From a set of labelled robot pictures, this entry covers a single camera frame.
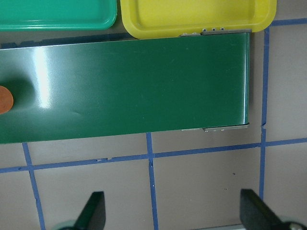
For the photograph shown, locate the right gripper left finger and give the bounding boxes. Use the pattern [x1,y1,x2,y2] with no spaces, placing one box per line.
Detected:
[73,191,106,230]

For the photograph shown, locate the green conveyor belt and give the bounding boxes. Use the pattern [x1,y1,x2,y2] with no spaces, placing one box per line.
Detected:
[0,31,251,144]

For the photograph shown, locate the yellow tray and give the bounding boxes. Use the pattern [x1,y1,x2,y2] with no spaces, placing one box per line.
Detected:
[120,0,277,39]

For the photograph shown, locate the plain orange cylinder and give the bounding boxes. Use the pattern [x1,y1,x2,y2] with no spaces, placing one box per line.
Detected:
[0,86,14,114]

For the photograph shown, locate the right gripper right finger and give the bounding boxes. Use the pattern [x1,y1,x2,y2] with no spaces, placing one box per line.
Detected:
[239,189,288,230]

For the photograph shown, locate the green tray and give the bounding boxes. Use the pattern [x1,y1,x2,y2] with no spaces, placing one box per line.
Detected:
[0,0,118,31]

